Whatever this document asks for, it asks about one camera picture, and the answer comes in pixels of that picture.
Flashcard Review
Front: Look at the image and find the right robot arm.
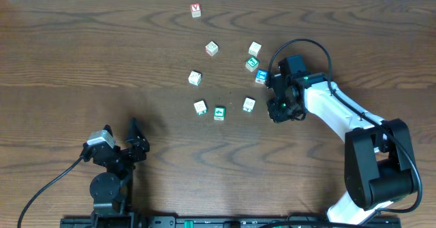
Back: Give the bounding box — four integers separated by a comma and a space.
266, 70, 422, 225

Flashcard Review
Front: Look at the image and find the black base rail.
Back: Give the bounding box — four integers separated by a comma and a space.
59, 214, 403, 228

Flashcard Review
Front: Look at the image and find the wooden block patterned top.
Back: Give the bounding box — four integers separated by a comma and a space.
188, 71, 202, 86

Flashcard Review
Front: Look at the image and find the red V letter block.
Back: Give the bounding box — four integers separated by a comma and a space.
190, 3, 202, 18

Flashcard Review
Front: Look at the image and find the green J letter block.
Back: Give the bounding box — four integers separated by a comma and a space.
245, 56, 260, 72

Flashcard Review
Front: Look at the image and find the plain wooden block upper right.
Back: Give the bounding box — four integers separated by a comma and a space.
249, 42, 262, 57

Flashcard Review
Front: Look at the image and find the green number 4 block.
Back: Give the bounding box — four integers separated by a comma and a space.
214, 107, 225, 121

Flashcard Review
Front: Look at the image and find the blue letter block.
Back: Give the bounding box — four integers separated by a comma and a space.
255, 69, 268, 84

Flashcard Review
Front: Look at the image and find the wooden block green side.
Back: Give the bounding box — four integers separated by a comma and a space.
193, 100, 208, 116

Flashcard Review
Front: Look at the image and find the wooden block red side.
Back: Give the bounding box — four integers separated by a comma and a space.
205, 41, 219, 56

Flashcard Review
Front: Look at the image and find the right black cable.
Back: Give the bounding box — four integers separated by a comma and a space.
267, 38, 423, 214

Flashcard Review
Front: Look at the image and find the wooden block teal side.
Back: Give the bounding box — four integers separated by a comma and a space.
243, 97, 255, 113

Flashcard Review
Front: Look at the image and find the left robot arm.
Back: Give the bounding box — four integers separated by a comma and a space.
80, 117, 150, 216

